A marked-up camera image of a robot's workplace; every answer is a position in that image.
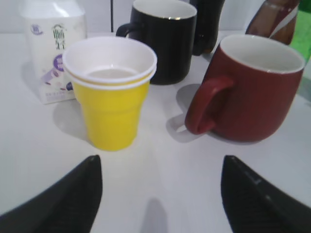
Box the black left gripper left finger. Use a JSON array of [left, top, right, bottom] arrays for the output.
[[0, 155, 102, 233]]

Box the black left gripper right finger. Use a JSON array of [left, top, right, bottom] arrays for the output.
[[221, 155, 311, 233]]

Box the yellow paper cup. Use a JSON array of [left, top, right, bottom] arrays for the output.
[[62, 36, 157, 151]]

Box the red ceramic mug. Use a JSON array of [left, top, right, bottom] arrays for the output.
[[185, 34, 305, 142]]

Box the green soda bottle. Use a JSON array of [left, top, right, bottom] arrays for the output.
[[290, 0, 311, 63]]

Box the white milk carton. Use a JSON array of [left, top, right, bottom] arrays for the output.
[[19, 0, 87, 104]]

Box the brown Nescafe coffee bottle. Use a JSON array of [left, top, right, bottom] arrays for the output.
[[245, 0, 300, 45]]

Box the black ceramic mug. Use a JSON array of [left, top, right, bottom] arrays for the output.
[[116, 0, 197, 85]]

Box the cola bottle red label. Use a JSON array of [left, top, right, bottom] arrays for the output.
[[190, 0, 225, 56]]

